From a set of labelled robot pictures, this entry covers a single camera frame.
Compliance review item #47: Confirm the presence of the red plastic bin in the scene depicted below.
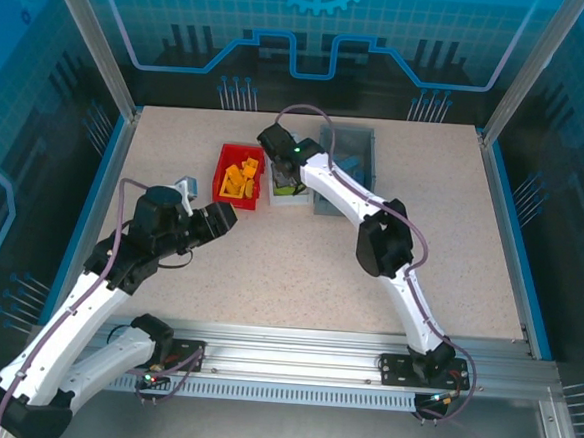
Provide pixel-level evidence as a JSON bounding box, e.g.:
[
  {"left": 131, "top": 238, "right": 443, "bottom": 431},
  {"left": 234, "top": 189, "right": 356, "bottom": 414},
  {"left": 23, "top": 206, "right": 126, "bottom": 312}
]
[{"left": 210, "top": 141, "right": 268, "bottom": 212}]

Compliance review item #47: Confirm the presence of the white plastic bin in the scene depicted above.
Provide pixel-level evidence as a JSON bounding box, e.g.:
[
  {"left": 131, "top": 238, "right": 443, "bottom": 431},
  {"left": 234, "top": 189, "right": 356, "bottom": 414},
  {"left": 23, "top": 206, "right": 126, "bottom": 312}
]
[{"left": 266, "top": 156, "right": 313, "bottom": 210}]

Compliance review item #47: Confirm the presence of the gray plastic storage bin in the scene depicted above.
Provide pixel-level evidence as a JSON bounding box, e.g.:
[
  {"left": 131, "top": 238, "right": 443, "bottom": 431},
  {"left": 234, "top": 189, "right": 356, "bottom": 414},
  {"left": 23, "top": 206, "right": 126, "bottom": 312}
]
[{"left": 312, "top": 124, "right": 380, "bottom": 220}]

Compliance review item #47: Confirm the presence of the blue printed back panel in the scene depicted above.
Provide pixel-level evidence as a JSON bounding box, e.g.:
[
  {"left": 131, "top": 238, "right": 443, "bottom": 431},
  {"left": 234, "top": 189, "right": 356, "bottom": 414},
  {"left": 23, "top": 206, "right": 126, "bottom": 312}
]
[{"left": 59, "top": 0, "right": 574, "bottom": 137}]

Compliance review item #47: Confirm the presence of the small circuit board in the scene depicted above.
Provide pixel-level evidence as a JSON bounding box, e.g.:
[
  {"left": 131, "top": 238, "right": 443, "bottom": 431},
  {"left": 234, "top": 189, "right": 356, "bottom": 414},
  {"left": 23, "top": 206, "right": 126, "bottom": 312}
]
[
  {"left": 421, "top": 391, "right": 461, "bottom": 410},
  {"left": 135, "top": 366, "right": 171, "bottom": 392}
]

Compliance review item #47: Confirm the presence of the blue printed side panel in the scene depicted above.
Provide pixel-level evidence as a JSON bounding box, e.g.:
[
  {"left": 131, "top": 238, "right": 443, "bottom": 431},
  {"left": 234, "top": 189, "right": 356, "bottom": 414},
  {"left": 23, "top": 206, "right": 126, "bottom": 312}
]
[
  {"left": 0, "top": 0, "right": 133, "bottom": 438},
  {"left": 474, "top": 0, "right": 584, "bottom": 401}
]

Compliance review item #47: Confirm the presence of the aluminium front beam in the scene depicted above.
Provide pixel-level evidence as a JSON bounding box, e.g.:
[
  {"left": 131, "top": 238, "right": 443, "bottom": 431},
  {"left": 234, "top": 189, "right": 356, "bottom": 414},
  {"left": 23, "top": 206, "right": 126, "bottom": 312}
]
[{"left": 25, "top": 309, "right": 563, "bottom": 402}]

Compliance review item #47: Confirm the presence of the steel base tray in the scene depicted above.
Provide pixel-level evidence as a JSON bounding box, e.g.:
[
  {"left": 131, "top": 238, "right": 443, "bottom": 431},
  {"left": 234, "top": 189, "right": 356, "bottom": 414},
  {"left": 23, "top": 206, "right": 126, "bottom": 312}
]
[{"left": 55, "top": 385, "right": 575, "bottom": 438}]

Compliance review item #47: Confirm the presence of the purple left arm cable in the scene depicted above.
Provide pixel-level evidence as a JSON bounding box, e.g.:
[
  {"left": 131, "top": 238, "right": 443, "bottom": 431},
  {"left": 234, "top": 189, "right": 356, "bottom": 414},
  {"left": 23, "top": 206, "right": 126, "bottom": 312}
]
[{"left": 0, "top": 169, "right": 155, "bottom": 438}]

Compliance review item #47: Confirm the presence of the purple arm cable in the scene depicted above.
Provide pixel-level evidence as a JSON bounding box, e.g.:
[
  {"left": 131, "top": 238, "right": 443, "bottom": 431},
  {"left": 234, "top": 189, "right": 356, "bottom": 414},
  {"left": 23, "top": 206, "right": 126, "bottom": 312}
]
[
  {"left": 258, "top": 102, "right": 496, "bottom": 393},
  {"left": 0, "top": 169, "right": 155, "bottom": 438}
]

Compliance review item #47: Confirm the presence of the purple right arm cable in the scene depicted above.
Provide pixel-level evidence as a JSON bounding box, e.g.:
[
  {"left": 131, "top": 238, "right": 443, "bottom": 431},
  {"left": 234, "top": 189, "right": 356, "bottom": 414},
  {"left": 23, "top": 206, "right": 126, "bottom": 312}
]
[{"left": 258, "top": 102, "right": 496, "bottom": 393}]

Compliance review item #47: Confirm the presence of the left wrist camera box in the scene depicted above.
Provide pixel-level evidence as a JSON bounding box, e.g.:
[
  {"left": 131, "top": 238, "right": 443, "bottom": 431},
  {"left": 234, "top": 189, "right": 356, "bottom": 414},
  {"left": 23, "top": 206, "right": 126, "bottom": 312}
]
[{"left": 173, "top": 174, "right": 201, "bottom": 217}]

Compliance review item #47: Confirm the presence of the aluminium side rail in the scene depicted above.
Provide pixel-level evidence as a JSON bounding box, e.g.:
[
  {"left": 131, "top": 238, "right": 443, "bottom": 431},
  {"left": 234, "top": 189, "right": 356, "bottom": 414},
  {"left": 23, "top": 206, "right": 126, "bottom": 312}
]
[
  {"left": 462, "top": 126, "right": 555, "bottom": 357},
  {"left": 46, "top": 102, "right": 143, "bottom": 332}
]

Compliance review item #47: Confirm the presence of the aluminium frame post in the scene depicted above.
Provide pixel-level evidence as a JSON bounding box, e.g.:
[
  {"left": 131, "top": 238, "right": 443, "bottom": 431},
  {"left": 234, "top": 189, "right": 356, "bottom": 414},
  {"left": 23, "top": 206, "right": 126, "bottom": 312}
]
[
  {"left": 480, "top": 0, "right": 584, "bottom": 150},
  {"left": 33, "top": 0, "right": 151, "bottom": 119}
]

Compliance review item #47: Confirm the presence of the slotted metal cable duct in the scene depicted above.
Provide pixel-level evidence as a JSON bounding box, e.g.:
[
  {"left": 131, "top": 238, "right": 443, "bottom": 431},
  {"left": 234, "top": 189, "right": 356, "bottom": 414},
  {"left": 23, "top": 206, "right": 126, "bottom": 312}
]
[{"left": 109, "top": 371, "right": 419, "bottom": 413}]

